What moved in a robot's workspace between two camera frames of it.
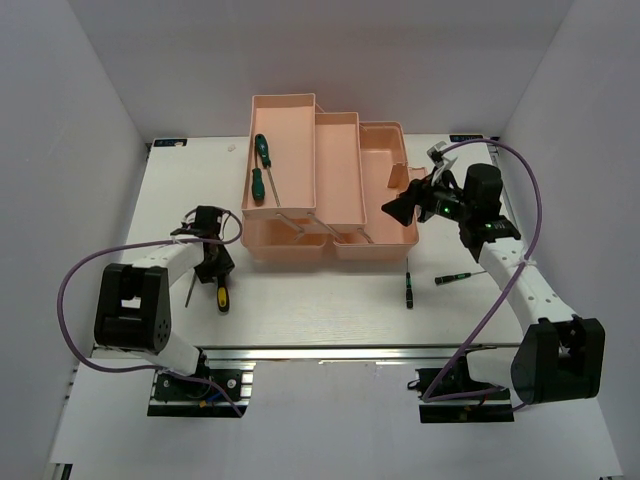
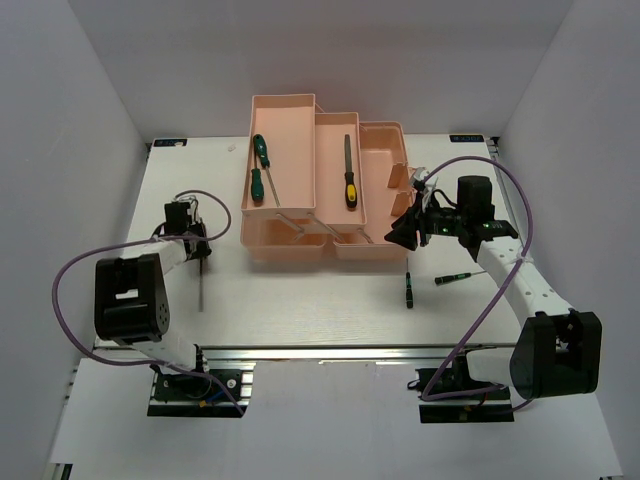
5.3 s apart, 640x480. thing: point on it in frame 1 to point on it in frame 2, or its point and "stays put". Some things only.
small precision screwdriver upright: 409,290 stays put
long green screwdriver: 263,153 stays put
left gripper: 225,264 to 203,251
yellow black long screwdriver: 190,291 to 200,293
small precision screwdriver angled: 446,278 stays put
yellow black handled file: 223,296 to 351,197
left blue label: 170,142 stays put
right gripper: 403,207 to 405,230
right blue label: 464,137 stays put
